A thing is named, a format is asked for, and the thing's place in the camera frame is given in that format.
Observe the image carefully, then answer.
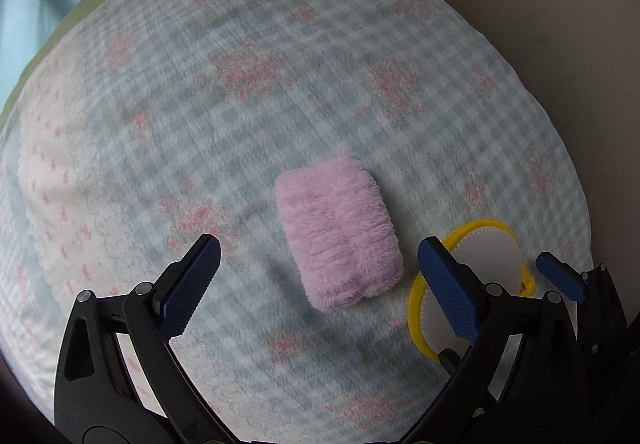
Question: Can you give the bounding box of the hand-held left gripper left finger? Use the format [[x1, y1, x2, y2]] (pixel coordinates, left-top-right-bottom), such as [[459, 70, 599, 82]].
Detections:
[[53, 233, 237, 443]]

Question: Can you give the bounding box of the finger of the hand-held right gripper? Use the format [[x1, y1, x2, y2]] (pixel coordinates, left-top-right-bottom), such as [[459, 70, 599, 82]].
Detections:
[[436, 348, 473, 378], [535, 251, 632, 405]]

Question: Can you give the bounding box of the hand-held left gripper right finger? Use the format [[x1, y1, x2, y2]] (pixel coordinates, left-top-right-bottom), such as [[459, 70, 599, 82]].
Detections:
[[399, 236, 586, 443]]

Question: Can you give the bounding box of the yellow-rimmed white round pad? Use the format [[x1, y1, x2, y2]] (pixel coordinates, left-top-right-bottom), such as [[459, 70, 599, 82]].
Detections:
[[407, 219, 538, 364]]

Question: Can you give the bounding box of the pink fuzzy towel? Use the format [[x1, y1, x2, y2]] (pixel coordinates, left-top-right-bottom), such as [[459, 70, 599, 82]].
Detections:
[[274, 155, 405, 312]]

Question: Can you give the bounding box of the checked floral bed sheet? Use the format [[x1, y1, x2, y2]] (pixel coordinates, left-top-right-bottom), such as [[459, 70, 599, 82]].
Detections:
[[0, 0, 601, 444]]

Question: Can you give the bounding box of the light blue hanging cloth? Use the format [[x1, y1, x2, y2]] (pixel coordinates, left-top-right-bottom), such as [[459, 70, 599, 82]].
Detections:
[[0, 0, 83, 97]]

